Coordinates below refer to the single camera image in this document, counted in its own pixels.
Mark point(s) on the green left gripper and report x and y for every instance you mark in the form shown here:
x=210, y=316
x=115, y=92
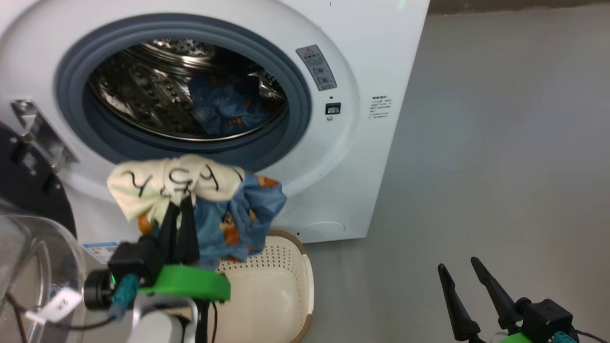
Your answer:
x=186, y=283

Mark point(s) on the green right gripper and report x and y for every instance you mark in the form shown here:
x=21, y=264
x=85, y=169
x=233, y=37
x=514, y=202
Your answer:
x=517, y=338

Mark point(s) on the cream garment with black scribbles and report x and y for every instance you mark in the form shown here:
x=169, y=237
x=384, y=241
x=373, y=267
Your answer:
x=162, y=178

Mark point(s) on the black glass washing machine door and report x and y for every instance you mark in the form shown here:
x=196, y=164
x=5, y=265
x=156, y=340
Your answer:
x=24, y=190

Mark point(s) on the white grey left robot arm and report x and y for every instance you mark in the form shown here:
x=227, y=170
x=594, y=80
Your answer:
x=157, y=324

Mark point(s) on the cream perforated laundry basket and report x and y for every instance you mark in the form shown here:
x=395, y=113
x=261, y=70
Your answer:
x=271, y=295

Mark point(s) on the grey rubber door gasket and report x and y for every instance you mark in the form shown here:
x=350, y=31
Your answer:
x=76, y=95

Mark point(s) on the metal door hinge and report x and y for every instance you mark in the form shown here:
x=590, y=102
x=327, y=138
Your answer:
x=38, y=128

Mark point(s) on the black door latch socket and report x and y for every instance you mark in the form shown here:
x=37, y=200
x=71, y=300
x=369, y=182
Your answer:
x=333, y=108

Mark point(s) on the white washing machine body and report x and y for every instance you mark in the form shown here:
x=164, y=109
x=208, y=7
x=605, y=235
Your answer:
x=371, y=47

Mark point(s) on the blue energy label sticker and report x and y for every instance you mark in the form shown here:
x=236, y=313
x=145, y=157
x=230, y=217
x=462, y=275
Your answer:
x=100, y=252

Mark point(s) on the perforated steel drum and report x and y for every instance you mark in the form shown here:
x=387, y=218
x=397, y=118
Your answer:
x=143, y=95

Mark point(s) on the round white filter cover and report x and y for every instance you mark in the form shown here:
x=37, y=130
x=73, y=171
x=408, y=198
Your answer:
x=324, y=229

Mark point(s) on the grey warning sticker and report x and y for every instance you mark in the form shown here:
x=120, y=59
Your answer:
x=316, y=67

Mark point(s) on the small printed text label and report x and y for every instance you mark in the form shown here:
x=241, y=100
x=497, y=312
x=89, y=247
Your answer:
x=381, y=106

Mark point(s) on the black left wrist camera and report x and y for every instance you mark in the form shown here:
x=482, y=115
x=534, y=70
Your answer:
x=128, y=262

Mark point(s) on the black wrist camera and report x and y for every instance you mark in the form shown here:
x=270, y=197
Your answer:
x=545, y=317
x=128, y=262

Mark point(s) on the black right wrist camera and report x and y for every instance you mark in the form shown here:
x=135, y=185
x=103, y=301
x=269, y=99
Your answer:
x=545, y=317

